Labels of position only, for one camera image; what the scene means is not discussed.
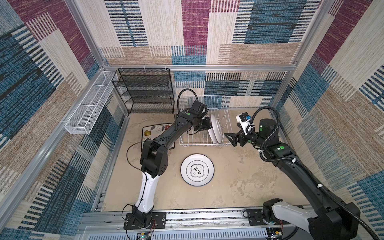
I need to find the white wire dish rack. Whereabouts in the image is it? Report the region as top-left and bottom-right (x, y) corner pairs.
(180, 95), (233, 147)

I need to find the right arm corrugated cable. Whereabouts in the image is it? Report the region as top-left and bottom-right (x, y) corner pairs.
(248, 106), (382, 240)

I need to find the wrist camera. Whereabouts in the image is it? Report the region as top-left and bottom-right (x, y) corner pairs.
(189, 101), (208, 118)
(236, 113), (253, 135)

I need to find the black mesh shelf rack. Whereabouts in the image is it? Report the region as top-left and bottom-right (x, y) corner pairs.
(112, 68), (175, 114)

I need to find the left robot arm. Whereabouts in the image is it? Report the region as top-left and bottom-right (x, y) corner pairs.
(132, 101), (211, 227)

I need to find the white mesh wall basket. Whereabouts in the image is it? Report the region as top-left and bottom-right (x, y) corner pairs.
(65, 72), (115, 135)

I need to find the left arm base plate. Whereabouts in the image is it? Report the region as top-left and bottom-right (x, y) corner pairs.
(123, 212), (167, 230)

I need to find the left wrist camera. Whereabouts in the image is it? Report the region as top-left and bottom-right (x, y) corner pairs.
(189, 101), (208, 118)

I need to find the white round plate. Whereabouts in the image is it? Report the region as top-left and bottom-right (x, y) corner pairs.
(181, 154), (215, 187)
(208, 123), (218, 144)
(211, 114), (223, 144)

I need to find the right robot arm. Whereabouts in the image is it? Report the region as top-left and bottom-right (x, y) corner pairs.
(225, 113), (361, 240)

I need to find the aluminium mounting rail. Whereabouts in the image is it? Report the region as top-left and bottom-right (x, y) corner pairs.
(74, 206), (340, 240)

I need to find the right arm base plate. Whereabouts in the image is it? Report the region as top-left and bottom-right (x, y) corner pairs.
(242, 209), (281, 226)

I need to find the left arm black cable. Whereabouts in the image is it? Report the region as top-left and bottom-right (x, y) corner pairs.
(176, 88), (199, 114)

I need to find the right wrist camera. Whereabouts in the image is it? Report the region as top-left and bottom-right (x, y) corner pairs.
(236, 113), (253, 135)

